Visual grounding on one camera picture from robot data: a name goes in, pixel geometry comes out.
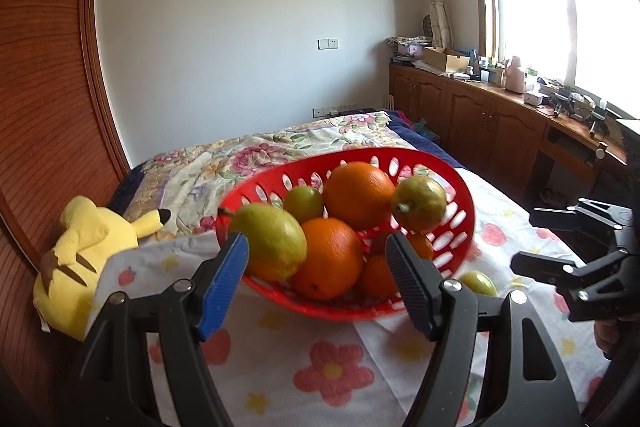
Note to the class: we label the white wall outlet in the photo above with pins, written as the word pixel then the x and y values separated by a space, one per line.
pixel 344 108
pixel 319 112

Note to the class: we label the open cardboard box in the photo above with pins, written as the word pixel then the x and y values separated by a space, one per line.
pixel 445 59

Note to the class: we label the small tangerine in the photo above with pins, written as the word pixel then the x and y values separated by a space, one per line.
pixel 425 248
pixel 375 278

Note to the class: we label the red perforated plastic basket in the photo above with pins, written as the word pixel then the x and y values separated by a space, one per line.
pixel 320 308

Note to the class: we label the large orange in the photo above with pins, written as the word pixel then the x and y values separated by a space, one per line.
pixel 330 257
pixel 360 194

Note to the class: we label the window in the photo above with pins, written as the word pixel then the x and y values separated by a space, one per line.
pixel 550 7

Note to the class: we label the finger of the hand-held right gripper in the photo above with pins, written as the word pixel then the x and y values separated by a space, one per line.
pixel 555 216
pixel 540 266

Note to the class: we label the white fruit-print blanket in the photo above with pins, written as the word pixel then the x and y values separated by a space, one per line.
pixel 330 372

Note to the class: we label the yellow plush toy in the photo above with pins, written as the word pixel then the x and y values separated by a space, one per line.
pixel 80 257

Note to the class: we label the pink kettle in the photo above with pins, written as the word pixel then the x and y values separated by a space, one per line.
pixel 514 76

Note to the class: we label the floral quilt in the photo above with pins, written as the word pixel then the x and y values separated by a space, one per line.
pixel 225 162

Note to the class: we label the small green pear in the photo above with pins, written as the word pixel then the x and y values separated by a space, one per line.
pixel 302 203

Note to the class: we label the wooden cabinet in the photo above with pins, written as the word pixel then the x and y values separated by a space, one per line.
pixel 470 117

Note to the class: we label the black tabletop device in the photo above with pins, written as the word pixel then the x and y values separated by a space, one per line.
pixel 561 102
pixel 597 119

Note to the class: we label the small white box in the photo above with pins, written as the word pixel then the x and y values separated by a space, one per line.
pixel 534 97

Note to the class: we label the white wall switch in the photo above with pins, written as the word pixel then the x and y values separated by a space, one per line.
pixel 328 43

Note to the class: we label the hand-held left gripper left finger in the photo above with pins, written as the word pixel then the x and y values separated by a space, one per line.
pixel 225 287

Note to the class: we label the wooden slatted panel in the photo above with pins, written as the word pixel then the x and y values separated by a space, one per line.
pixel 45 107

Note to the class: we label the large green pear with stem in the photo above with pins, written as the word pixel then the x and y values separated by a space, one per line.
pixel 275 237

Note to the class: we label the folded patterned cloth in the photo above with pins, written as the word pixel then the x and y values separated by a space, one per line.
pixel 407 47

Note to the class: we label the person's right hand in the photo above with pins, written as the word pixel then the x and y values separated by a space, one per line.
pixel 607 338

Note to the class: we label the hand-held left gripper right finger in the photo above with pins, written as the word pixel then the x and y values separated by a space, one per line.
pixel 407 282

